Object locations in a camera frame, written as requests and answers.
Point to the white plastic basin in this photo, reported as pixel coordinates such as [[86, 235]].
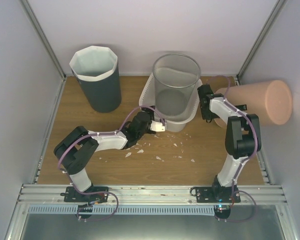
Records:
[[173, 124]]

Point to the aluminium frame post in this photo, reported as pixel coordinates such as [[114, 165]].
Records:
[[275, 12], [42, 36]]

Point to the dark grey bin white liner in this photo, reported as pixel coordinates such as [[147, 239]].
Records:
[[96, 68]]

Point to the left aluminium frame post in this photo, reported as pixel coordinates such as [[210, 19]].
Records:
[[42, 36]]

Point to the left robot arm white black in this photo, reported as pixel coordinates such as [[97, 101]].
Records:
[[76, 149]]

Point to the salmon pink plastic bin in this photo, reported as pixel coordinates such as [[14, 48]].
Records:
[[271, 101]]

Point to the right aluminium frame post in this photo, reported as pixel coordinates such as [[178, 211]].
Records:
[[275, 12]]

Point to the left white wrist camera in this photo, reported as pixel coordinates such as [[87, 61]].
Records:
[[157, 126]]

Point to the aluminium front rail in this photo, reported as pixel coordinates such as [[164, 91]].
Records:
[[148, 194]]

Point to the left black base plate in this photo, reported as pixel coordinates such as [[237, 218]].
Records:
[[98, 194]]

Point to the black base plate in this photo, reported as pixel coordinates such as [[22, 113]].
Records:
[[205, 195], [98, 194]]

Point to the grey slotted cable duct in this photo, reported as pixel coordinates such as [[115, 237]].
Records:
[[187, 210]]

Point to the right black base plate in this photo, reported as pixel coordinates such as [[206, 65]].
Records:
[[205, 195]]

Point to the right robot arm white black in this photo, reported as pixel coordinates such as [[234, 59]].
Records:
[[242, 140]]

